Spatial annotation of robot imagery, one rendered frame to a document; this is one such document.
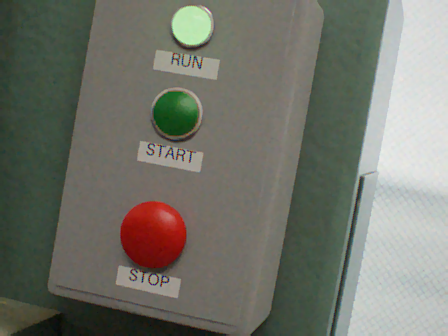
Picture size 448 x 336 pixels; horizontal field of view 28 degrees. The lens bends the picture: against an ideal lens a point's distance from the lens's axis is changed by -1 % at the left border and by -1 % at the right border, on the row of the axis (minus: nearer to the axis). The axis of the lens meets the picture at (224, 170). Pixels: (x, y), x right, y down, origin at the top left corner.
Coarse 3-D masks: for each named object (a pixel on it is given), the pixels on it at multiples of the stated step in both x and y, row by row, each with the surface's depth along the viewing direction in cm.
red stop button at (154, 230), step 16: (144, 208) 41; (160, 208) 40; (128, 224) 41; (144, 224) 40; (160, 224) 40; (176, 224) 40; (128, 240) 41; (144, 240) 41; (160, 240) 40; (176, 240) 40; (128, 256) 41; (144, 256) 41; (160, 256) 40; (176, 256) 41
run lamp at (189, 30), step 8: (184, 8) 41; (192, 8) 40; (200, 8) 41; (176, 16) 41; (184, 16) 40; (192, 16) 40; (200, 16) 40; (208, 16) 41; (176, 24) 41; (184, 24) 40; (192, 24) 40; (200, 24) 40; (208, 24) 40; (176, 32) 41; (184, 32) 40; (192, 32) 40; (200, 32) 40; (208, 32) 41; (176, 40) 41; (184, 40) 41; (192, 40) 40; (200, 40) 41; (208, 40) 41
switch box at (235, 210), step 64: (128, 0) 42; (192, 0) 41; (256, 0) 40; (128, 64) 42; (256, 64) 40; (128, 128) 42; (256, 128) 40; (64, 192) 43; (128, 192) 42; (192, 192) 41; (256, 192) 40; (64, 256) 42; (192, 256) 41; (256, 256) 41; (192, 320) 41; (256, 320) 42
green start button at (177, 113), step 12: (168, 96) 41; (180, 96) 41; (192, 96) 41; (156, 108) 41; (168, 108) 41; (180, 108) 41; (192, 108) 40; (156, 120) 41; (168, 120) 41; (180, 120) 41; (192, 120) 41; (168, 132) 41; (180, 132) 41; (192, 132) 41
